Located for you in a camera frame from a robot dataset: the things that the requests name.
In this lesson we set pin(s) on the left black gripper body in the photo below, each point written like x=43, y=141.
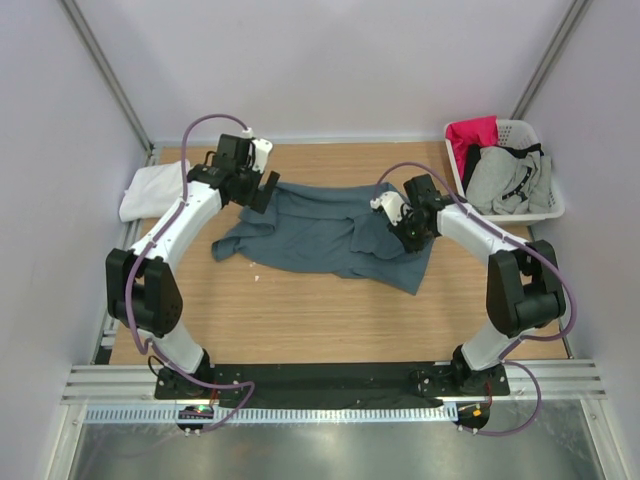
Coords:
x=250, y=179

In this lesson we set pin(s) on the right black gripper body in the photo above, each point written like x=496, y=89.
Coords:
x=414, y=239

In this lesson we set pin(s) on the blue-grey t-shirt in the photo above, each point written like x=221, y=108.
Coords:
x=309, y=229

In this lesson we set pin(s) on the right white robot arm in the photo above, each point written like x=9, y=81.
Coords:
x=523, y=291

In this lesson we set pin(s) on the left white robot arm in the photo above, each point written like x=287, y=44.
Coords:
x=142, y=292

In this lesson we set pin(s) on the folded white t-shirt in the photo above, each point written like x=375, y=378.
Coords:
x=152, y=192

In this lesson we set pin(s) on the grey t-shirt black trim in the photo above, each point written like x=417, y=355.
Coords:
x=508, y=181

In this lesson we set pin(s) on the red t-shirt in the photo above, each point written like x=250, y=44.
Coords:
x=482, y=131

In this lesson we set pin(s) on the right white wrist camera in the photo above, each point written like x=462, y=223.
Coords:
x=392, y=204

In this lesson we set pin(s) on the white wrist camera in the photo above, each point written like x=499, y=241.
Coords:
x=259, y=151
x=392, y=204

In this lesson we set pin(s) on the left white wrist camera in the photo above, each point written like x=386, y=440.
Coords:
x=259, y=151

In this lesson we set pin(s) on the left aluminium corner post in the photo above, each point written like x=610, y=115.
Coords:
x=91, y=44

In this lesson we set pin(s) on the aluminium corner post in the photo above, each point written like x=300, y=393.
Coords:
x=91, y=44
x=561, y=37

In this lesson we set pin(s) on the white slotted cable duct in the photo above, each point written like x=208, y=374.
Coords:
x=200, y=414

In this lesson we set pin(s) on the right aluminium corner post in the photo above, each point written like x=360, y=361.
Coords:
x=561, y=37

